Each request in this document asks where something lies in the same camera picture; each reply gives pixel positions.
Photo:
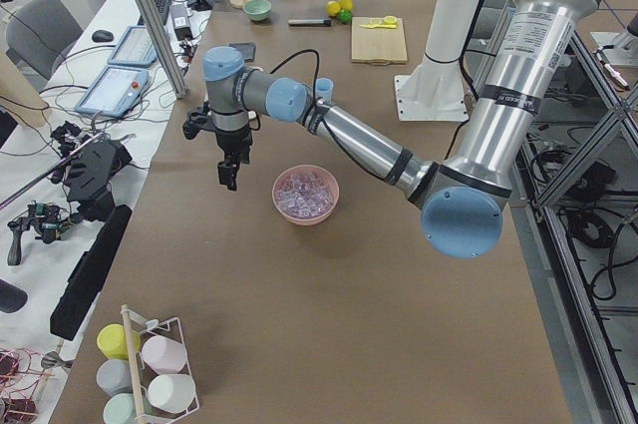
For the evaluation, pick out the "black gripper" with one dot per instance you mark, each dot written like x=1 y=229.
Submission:
x=233 y=143

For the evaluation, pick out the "steel muddler black tip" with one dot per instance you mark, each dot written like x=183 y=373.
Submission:
x=309 y=22

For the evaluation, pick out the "pink bowl of ice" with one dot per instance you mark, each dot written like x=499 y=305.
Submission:
x=305 y=194

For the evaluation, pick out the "light blue plastic cup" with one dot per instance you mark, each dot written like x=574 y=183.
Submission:
x=324 y=88

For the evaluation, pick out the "pink cup in rack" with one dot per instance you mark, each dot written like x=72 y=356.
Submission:
x=164 y=355

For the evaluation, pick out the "yellow cup in rack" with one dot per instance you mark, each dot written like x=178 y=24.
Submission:
x=111 y=341

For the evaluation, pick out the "white cup in rack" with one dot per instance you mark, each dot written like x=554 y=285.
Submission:
x=172 y=393

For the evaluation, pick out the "grey cup in rack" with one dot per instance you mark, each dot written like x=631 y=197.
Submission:
x=114 y=377

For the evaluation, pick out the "mint cup in rack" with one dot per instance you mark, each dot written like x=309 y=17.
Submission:
x=120 y=409

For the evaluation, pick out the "mint green bowl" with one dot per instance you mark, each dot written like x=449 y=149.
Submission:
x=258 y=11

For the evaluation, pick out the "cream rabbit tray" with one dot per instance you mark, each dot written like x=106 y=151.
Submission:
x=254 y=91

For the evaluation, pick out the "yellow lemon near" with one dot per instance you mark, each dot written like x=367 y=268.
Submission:
x=333 y=8

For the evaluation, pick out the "yellow lemon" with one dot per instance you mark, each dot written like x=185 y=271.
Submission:
x=333 y=8
x=346 y=5

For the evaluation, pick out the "yellow lemon far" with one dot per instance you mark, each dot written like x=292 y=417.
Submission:
x=346 y=5

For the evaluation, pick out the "green lime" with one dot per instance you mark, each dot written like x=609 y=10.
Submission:
x=344 y=16

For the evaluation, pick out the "grey folded cloth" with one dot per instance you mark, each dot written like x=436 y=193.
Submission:
x=247 y=50

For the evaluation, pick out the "wooden cutting board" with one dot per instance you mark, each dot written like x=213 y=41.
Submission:
x=377 y=46

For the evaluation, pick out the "lemon slice upper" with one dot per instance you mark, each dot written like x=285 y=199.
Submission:
x=390 y=20

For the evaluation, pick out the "black power adapter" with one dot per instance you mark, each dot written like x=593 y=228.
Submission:
x=180 y=22

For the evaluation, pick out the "teach pendant near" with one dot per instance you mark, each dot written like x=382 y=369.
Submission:
x=114 y=92

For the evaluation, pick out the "teach pendant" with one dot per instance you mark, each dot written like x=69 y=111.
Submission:
x=135 y=49
x=114 y=92

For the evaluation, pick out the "teach pendant far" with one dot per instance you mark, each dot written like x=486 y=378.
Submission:
x=135 y=49

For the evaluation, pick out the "black computer mouse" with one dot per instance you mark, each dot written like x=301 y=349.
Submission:
x=102 y=36

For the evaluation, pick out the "grey office chair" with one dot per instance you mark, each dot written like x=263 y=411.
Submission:
x=42 y=32

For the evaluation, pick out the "aluminium frame post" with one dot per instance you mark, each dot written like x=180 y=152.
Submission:
x=154 y=24

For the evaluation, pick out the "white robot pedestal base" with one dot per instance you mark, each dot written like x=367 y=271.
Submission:
x=435 y=89

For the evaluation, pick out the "white wire cup rack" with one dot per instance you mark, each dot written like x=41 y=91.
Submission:
x=138 y=329

